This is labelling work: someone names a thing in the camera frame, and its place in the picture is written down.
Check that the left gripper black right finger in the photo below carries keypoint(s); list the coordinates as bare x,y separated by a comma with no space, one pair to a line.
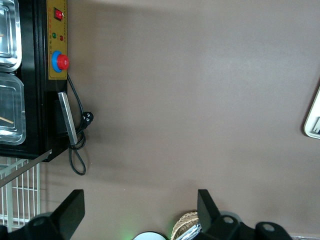
212,225

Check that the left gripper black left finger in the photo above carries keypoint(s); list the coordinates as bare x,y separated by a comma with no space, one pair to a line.
67,215

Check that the aluminium foil tray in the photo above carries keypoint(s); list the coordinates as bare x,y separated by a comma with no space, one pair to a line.
193,232

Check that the cream plastic serving tray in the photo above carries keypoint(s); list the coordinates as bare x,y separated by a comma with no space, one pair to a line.
310,125

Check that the light oval wicker basket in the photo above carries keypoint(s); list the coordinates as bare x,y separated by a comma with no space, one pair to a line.
182,222

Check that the thin wooden stick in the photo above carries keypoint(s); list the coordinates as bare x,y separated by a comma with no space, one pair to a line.
7,120

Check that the black machine with yellow panel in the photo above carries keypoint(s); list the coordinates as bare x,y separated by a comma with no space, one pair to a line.
37,100

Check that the steel food pan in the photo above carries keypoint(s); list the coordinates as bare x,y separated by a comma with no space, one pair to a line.
12,100
11,58

